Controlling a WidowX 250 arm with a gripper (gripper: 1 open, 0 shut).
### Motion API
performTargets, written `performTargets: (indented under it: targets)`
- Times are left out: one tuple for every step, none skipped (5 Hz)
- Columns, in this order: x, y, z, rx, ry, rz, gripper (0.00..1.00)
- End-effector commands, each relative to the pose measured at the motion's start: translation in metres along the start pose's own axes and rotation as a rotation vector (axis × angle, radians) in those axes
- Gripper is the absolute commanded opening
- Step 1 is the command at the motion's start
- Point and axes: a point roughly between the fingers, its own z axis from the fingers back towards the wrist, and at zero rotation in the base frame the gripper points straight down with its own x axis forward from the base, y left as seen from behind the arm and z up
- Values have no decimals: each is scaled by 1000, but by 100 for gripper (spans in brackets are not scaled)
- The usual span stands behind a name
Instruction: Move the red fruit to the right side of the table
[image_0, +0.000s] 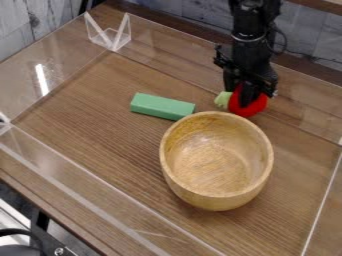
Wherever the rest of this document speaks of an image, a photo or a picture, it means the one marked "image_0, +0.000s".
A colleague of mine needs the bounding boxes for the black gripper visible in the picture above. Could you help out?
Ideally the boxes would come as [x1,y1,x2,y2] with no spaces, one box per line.
[213,33,277,107]

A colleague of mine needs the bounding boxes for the red plush fruit green stem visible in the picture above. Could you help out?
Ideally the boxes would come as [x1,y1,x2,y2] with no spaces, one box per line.
[213,86,267,118]

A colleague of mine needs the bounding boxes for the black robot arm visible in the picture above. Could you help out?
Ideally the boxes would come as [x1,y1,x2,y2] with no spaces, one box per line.
[213,0,287,109]

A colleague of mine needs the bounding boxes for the green foam block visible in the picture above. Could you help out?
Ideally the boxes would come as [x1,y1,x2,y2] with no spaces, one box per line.
[129,93,195,121]

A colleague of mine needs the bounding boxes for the wooden bowl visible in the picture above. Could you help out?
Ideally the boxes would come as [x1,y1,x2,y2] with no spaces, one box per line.
[159,111,273,211]

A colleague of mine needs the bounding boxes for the clear acrylic enclosure wall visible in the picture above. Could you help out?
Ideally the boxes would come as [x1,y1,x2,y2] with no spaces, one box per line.
[0,5,342,256]

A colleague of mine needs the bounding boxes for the clear acrylic corner bracket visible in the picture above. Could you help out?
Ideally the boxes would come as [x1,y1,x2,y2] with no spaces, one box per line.
[84,12,130,52]

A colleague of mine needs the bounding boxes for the black metal table frame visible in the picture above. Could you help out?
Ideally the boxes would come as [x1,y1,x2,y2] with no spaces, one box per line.
[29,209,84,256]

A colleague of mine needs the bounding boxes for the black cable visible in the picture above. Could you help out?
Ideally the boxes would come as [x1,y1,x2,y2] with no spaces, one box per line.
[0,227,45,256]

